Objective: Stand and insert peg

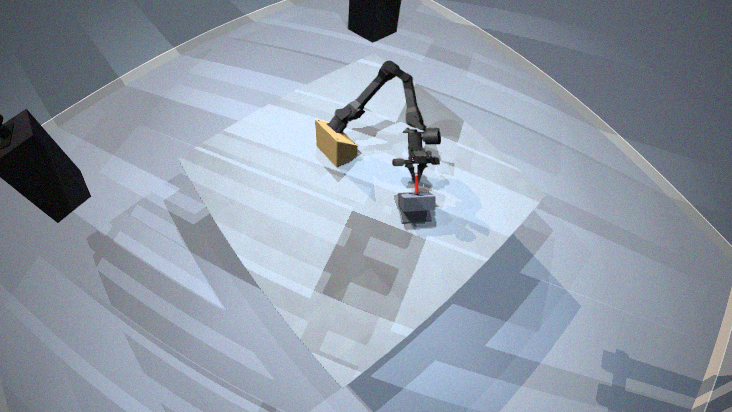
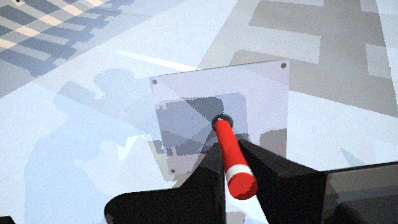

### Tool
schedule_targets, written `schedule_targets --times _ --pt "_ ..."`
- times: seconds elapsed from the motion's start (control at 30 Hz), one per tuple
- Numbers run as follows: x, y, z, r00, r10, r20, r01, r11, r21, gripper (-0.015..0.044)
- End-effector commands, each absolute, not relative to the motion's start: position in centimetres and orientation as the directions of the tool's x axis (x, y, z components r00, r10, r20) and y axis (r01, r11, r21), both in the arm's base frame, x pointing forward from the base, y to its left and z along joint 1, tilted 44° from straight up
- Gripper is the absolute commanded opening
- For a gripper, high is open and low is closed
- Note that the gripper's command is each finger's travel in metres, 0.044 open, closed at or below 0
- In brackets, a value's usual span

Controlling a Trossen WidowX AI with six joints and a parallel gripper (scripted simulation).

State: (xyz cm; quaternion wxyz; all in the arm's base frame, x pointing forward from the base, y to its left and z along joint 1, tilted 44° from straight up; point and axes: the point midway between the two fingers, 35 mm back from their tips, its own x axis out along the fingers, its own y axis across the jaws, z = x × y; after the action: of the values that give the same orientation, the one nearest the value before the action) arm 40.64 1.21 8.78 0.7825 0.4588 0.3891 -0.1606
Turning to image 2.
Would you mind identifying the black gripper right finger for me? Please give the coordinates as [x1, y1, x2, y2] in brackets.
[238, 139, 398, 224]

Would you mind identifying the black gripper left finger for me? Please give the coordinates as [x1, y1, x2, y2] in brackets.
[104, 142, 227, 224]

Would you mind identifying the grey metal panel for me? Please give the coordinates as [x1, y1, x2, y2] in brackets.
[149, 60, 290, 175]

